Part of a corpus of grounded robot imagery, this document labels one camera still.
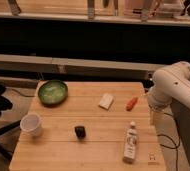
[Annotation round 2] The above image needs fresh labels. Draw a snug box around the black eraser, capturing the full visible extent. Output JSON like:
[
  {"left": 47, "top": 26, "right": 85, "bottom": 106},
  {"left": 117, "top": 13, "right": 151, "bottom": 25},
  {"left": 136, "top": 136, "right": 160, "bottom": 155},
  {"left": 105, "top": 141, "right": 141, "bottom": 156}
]
[{"left": 74, "top": 125, "right": 86, "bottom": 139}]

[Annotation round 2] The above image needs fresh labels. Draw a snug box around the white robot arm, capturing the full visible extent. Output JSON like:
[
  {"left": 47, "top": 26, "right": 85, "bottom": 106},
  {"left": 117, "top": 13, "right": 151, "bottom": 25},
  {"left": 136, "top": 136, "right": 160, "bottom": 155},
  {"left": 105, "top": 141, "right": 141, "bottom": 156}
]
[{"left": 147, "top": 61, "right": 190, "bottom": 125}]

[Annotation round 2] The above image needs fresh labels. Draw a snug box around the orange carrot toy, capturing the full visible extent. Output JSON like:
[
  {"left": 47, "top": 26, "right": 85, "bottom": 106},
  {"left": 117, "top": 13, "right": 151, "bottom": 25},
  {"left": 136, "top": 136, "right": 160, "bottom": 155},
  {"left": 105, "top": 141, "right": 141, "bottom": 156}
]
[{"left": 126, "top": 97, "right": 138, "bottom": 111}]

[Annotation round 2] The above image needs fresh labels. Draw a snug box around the white squeeze bottle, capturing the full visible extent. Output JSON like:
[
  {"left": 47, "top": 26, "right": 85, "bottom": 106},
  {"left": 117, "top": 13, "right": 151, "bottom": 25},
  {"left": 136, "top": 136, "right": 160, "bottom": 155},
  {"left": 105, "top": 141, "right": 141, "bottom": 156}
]
[{"left": 123, "top": 121, "right": 137, "bottom": 163}]

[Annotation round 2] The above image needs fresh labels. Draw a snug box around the white sponge block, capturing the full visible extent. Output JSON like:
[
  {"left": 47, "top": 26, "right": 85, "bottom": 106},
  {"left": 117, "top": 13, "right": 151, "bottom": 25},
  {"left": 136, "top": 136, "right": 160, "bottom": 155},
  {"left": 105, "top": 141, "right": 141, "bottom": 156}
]
[{"left": 99, "top": 93, "right": 114, "bottom": 110}]

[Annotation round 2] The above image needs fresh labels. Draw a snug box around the green bowl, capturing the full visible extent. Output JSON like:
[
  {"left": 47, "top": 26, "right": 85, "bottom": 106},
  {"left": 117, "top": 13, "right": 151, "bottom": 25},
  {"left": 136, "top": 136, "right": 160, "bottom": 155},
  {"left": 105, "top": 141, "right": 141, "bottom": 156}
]
[{"left": 38, "top": 80, "right": 68, "bottom": 106}]

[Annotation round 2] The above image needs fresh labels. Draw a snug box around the white paper cup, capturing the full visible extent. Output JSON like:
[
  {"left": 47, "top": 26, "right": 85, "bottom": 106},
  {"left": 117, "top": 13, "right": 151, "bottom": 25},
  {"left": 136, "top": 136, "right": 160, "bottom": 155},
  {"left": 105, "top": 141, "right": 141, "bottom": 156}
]
[{"left": 20, "top": 113, "right": 43, "bottom": 137}]

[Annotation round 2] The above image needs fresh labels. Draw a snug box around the black cable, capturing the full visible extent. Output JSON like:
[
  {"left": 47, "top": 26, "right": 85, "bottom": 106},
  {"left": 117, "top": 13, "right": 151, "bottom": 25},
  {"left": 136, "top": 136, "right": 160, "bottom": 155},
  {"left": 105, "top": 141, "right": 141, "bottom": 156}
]
[{"left": 157, "top": 111, "right": 182, "bottom": 171}]

